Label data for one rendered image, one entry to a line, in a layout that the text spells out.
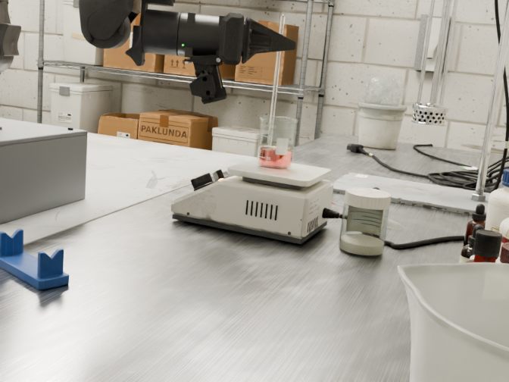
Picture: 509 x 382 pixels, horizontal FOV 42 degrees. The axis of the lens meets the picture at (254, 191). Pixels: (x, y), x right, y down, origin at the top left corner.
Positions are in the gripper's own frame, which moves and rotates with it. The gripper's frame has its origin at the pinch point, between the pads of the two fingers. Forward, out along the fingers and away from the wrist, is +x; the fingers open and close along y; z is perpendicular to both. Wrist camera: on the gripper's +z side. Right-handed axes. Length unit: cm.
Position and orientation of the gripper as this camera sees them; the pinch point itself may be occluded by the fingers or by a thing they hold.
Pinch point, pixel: (270, 43)
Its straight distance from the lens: 91.9
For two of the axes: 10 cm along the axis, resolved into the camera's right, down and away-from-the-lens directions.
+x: 9.9, 0.9, 0.6
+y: 0.4, 2.1, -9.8
